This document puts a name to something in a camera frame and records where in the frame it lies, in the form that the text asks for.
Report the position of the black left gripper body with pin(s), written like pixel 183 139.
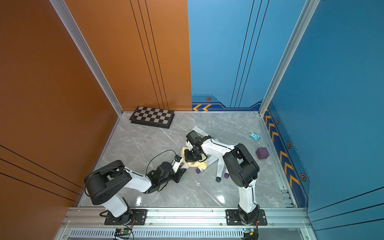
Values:
pixel 171 177

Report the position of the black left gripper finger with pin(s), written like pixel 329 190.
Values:
pixel 177 161
pixel 179 174

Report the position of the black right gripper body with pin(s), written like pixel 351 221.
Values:
pixel 191 155

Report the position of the yellow cleaning cloth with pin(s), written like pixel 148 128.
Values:
pixel 196 164

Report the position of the white toothpaste tube purple cap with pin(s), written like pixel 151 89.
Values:
pixel 227 175

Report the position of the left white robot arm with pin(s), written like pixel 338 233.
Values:
pixel 103 185

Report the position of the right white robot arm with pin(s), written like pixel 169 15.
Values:
pixel 241 166

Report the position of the white tube black cap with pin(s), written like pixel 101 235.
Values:
pixel 199 131

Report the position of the folding chessboard box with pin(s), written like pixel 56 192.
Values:
pixel 152 117

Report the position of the teal small toy card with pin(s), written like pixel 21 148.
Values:
pixel 254 136

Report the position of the left green circuit board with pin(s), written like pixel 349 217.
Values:
pixel 124 234

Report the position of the green circuit board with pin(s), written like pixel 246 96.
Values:
pixel 251 234
pixel 124 234

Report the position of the purple cube box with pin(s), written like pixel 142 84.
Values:
pixel 262 153

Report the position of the right green circuit board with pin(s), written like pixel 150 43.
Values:
pixel 251 234

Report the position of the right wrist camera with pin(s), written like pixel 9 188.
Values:
pixel 193 138

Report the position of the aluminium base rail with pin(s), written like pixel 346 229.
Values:
pixel 93 223

